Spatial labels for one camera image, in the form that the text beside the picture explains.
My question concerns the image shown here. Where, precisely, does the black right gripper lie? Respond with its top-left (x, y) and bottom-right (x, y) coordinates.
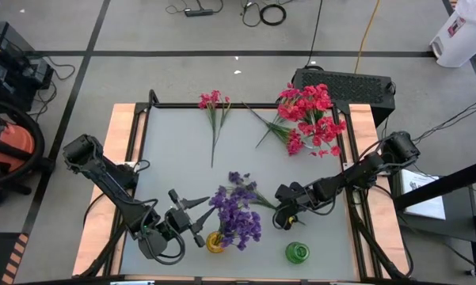
top-left (272, 180), bottom-right (322, 231)

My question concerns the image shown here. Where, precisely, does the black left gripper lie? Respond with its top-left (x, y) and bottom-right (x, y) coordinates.
top-left (164, 188), bottom-right (217, 249)

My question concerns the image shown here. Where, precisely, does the red artificial flower bunch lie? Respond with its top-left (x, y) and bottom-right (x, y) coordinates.
top-left (299, 116), bottom-right (348, 159)
top-left (277, 101), bottom-right (314, 124)
top-left (243, 101), bottom-right (307, 158)
top-left (299, 82), bottom-right (336, 116)

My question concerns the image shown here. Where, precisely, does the yellow glass vase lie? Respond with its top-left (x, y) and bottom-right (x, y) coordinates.
top-left (204, 231), bottom-right (227, 254)

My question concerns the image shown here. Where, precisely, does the clear glass vase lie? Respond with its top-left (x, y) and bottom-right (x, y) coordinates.
top-left (303, 134), bottom-right (322, 150)

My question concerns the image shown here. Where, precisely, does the green glass vase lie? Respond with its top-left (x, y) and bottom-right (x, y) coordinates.
top-left (284, 241), bottom-right (311, 265)

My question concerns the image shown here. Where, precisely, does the white label plate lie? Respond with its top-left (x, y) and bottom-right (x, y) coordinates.
top-left (109, 279), bottom-right (156, 285)

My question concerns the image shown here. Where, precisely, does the black computer case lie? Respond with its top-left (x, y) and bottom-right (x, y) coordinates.
top-left (292, 67), bottom-right (397, 127)

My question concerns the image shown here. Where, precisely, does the white paper booklet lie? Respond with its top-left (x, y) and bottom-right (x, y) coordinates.
top-left (399, 168), bottom-right (447, 221)

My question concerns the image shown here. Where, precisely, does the orange vacuum cleaner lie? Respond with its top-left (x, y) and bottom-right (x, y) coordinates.
top-left (0, 116), bottom-right (36, 171)
top-left (0, 97), bottom-right (47, 187)

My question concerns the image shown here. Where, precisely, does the black power strip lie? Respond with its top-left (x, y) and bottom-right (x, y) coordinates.
top-left (184, 8), bottom-right (215, 17)

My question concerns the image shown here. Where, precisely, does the white plastic bin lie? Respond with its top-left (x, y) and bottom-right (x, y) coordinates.
top-left (429, 0), bottom-right (476, 68)

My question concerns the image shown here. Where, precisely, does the black equipment stack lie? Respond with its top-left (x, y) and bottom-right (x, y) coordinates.
top-left (0, 20), bottom-right (56, 114)

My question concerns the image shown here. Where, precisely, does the black metal table frame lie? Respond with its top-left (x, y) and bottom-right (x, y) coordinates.
top-left (73, 89), bottom-right (413, 285)

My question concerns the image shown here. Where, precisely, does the black floor cable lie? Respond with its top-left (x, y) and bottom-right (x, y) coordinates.
top-left (304, 0), bottom-right (325, 68)

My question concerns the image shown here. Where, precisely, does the yellow floor cable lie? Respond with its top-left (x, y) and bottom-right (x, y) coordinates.
top-left (354, 0), bottom-right (382, 74)

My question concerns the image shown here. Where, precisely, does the coiled black cable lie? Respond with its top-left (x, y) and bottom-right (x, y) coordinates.
top-left (259, 3), bottom-right (288, 27)

